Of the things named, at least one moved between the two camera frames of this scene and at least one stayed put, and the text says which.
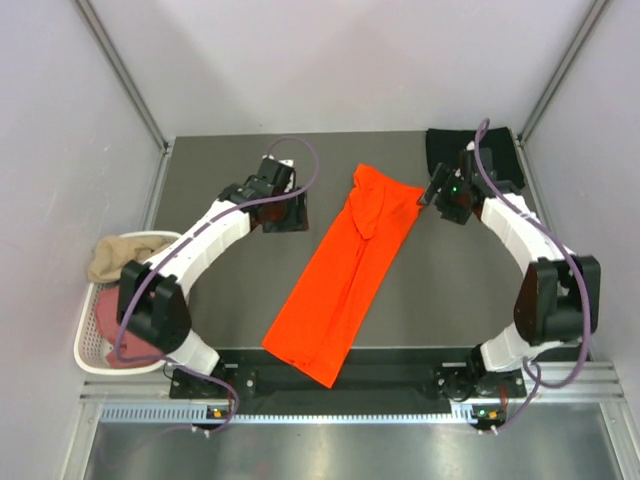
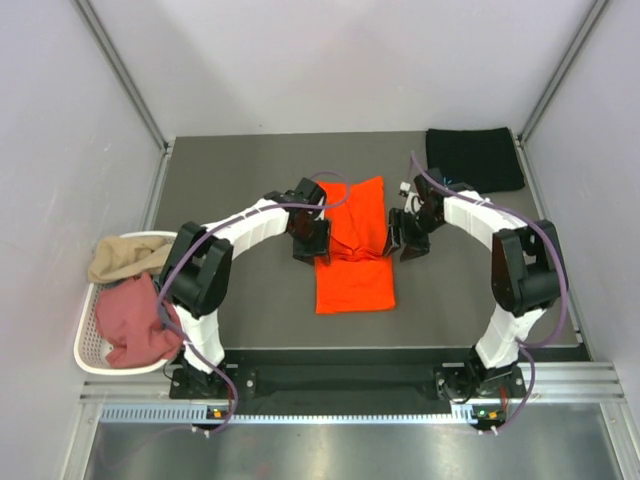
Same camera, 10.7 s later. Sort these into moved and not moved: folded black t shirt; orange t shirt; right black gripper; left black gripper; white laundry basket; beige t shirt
Moved: left black gripper; right black gripper; orange t shirt
Not moved: white laundry basket; folded black t shirt; beige t shirt
